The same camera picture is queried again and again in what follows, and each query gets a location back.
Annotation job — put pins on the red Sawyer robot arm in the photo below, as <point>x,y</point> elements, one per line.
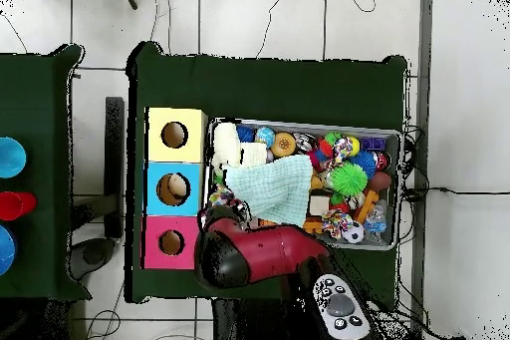
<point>279,252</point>

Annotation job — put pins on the blue plastic cup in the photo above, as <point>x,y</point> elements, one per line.
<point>6,250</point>
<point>11,157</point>

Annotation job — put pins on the cream waffle cloth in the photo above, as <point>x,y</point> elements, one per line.
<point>227,144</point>

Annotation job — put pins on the globe print ball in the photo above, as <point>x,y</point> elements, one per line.
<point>265,136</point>

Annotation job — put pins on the wooden box with three holes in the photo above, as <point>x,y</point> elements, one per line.
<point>191,148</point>

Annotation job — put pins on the small brown football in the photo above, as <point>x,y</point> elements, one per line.
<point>380,181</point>

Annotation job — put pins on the grey round stand base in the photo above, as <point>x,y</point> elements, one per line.
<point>91,256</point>

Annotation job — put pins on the black upright panel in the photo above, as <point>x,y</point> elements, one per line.
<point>114,156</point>

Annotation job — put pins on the dark green table cloth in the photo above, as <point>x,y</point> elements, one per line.
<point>36,96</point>
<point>279,88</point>

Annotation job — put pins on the small soccer ball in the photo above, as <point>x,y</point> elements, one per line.
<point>353,233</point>

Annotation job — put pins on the blue spiky ball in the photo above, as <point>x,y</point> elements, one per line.
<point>364,160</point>

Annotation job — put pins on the shallow clear mesh bin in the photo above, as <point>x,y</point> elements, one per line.
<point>396,144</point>

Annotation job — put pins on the mint green waffle cloth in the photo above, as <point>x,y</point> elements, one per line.
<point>275,188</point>

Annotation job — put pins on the orange bone toy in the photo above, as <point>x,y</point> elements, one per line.
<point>368,200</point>

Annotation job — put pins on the red plastic cup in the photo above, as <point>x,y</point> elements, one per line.
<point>16,205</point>

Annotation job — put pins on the lime green spiky ball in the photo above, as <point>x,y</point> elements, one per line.
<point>348,179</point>

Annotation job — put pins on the burger squeeze toy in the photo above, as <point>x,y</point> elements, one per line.
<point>283,144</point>

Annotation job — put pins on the colourful polka dot cloth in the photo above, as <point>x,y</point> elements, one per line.
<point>223,198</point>

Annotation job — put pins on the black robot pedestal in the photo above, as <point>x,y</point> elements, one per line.
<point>247,324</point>

